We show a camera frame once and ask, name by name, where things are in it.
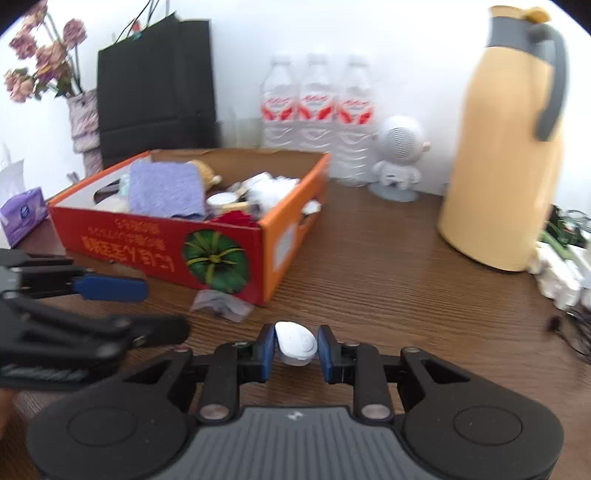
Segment black paper bag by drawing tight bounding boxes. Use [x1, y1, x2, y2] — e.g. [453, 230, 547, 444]
[97, 13, 218, 169]

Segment purple cloth pouch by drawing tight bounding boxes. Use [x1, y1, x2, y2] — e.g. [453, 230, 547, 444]
[128, 161, 208, 219]

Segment yellow thermos jug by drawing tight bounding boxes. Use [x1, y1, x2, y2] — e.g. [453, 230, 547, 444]
[438, 6, 568, 273]

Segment white round lid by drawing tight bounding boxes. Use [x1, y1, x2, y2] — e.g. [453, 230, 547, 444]
[207, 191, 239, 209]

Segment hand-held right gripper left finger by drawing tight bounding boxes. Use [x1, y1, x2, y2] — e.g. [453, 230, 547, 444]
[120, 323, 278, 423]

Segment white charger plug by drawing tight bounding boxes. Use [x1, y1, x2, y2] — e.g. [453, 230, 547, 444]
[274, 322, 318, 368]

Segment clear plastic wrapper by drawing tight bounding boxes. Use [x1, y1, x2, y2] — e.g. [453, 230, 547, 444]
[190, 288, 254, 322]

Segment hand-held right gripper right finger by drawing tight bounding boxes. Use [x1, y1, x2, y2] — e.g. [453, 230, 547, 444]
[318, 324, 472, 423]

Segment white and yellow plush toy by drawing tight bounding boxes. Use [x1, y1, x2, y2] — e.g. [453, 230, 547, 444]
[187, 159, 222, 188]

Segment black earphones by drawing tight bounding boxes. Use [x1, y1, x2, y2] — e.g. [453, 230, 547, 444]
[547, 309, 591, 357]

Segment black eyeglasses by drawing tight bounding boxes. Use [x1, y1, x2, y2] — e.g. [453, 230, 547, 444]
[551, 208, 591, 241]

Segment person's left hand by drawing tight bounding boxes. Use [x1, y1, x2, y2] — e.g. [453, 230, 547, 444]
[0, 388, 19, 437]

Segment mottled purple vase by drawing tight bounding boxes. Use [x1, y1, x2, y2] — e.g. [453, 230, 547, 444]
[68, 89, 103, 179]

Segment purple tissue pack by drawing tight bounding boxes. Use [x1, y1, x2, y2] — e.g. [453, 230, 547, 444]
[0, 159, 49, 248]

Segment clear glass cup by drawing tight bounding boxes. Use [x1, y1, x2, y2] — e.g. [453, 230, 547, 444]
[217, 117, 263, 150]

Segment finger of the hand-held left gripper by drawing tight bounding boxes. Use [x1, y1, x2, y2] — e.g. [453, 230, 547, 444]
[0, 299, 191, 361]
[18, 265, 150, 304]

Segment red cardboard box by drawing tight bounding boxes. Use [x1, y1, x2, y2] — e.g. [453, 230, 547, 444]
[47, 148, 332, 306]

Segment red artificial flower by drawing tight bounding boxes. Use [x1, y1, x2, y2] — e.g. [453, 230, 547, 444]
[211, 210, 260, 228]

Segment dried pink roses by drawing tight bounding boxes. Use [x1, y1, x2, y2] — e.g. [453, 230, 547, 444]
[4, 2, 88, 103]

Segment white robot speaker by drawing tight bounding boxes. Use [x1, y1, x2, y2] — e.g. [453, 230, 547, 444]
[372, 115, 430, 203]

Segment white tissue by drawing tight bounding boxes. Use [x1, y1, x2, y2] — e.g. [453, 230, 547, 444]
[249, 173, 300, 214]

